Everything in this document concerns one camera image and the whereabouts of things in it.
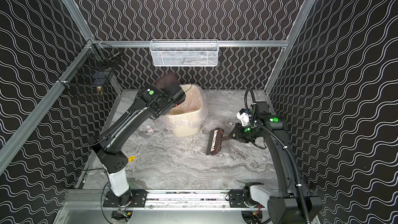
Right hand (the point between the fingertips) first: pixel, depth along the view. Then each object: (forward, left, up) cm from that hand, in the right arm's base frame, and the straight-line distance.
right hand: (232, 136), depth 72 cm
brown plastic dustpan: (+25, +30, +15) cm, 42 cm away
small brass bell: (+22, +70, +9) cm, 74 cm away
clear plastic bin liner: (+7, +32, +3) cm, 33 cm away
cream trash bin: (+8, +22, +3) cm, 24 cm away
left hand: (+11, +37, +13) cm, 41 cm away
